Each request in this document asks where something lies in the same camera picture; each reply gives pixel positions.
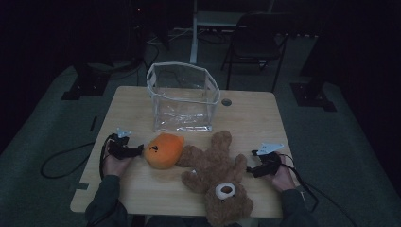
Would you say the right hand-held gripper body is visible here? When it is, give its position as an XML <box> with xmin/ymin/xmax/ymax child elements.
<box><xmin>255</xmin><ymin>142</ymin><xmax>285</xmax><ymax>178</ymax></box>

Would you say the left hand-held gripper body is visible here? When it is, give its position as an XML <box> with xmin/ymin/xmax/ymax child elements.
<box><xmin>108</xmin><ymin>127</ymin><xmax>137</xmax><ymax>160</ymax></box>

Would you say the orange plush toy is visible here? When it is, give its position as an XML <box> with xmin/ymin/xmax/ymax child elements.
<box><xmin>143</xmin><ymin>131</ymin><xmax>185</xmax><ymax>170</ymax></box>

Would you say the brown teddy bear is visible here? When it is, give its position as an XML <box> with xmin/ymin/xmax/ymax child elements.
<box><xmin>175</xmin><ymin>130</ymin><xmax>254</xmax><ymax>227</ymax></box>

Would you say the person's left hand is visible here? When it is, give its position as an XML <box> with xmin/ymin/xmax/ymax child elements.
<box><xmin>102</xmin><ymin>148</ymin><xmax>133</xmax><ymax>177</ymax></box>

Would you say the person's right hand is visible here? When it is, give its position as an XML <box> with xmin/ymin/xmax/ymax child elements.
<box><xmin>266</xmin><ymin>154</ymin><xmax>299</xmax><ymax>193</ymax></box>

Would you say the black stand base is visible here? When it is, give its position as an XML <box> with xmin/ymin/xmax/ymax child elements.
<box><xmin>289</xmin><ymin>80</ymin><xmax>338</xmax><ymax>113</ymax></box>
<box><xmin>61</xmin><ymin>62</ymin><xmax>112</xmax><ymax>101</ymax></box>

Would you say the black folding chair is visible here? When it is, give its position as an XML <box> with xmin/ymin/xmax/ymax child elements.
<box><xmin>220</xmin><ymin>11</ymin><xmax>296</xmax><ymax>93</ymax></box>

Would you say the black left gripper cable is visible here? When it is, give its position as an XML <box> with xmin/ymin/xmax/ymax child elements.
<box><xmin>40</xmin><ymin>132</ymin><xmax>115</xmax><ymax>181</ymax></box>

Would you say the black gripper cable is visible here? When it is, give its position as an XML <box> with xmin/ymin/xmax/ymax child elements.
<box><xmin>279</xmin><ymin>152</ymin><xmax>358</xmax><ymax>227</ymax></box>
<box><xmin>40</xmin><ymin>132</ymin><xmax>115</xmax><ymax>181</ymax></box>

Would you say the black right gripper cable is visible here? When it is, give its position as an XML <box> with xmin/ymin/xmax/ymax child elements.
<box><xmin>279</xmin><ymin>152</ymin><xmax>358</xmax><ymax>227</ymax></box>

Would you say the white floor cable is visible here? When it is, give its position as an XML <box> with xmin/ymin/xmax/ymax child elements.
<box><xmin>146</xmin><ymin>27</ymin><xmax>194</xmax><ymax>45</ymax></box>

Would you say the white desk frame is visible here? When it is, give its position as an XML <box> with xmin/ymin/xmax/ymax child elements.
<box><xmin>188</xmin><ymin>0</ymin><xmax>276</xmax><ymax>64</ymax></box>

